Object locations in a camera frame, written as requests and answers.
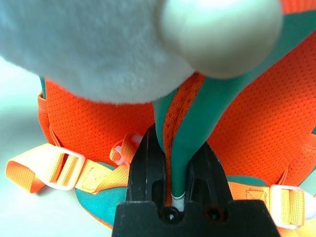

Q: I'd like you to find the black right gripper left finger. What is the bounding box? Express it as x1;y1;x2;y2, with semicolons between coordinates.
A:
125;123;166;202

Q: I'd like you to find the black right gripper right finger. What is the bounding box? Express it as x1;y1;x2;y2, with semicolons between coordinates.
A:
189;142;232;202

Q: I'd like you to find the orange and teal backpack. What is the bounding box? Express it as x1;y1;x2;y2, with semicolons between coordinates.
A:
6;0;316;237

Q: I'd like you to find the grey plush whale toy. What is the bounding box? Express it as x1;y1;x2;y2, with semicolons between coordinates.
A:
0;0;283;104

